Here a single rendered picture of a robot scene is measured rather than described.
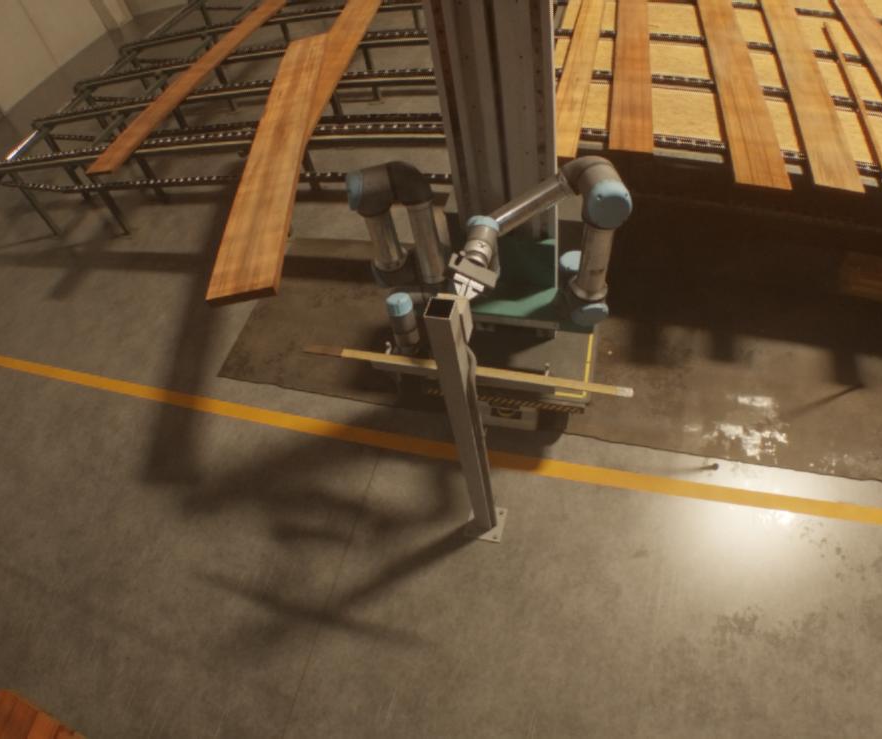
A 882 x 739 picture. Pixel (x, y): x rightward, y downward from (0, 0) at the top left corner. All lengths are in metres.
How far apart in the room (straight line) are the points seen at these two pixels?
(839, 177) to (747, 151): 0.40
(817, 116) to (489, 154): 1.77
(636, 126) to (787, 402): 1.44
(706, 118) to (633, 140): 0.49
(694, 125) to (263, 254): 1.98
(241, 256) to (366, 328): 1.01
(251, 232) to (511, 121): 1.11
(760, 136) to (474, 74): 1.47
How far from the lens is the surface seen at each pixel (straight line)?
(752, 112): 2.97
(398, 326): 1.74
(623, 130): 2.65
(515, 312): 2.05
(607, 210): 1.53
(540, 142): 1.79
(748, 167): 2.55
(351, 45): 3.94
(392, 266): 1.94
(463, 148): 1.85
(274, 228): 2.31
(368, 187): 1.67
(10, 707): 2.52
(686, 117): 2.91
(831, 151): 2.85
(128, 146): 3.81
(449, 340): 1.28
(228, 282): 2.17
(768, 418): 2.79
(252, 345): 3.22
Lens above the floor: 2.22
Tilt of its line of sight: 55 degrees down
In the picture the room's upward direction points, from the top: 16 degrees counter-clockwise
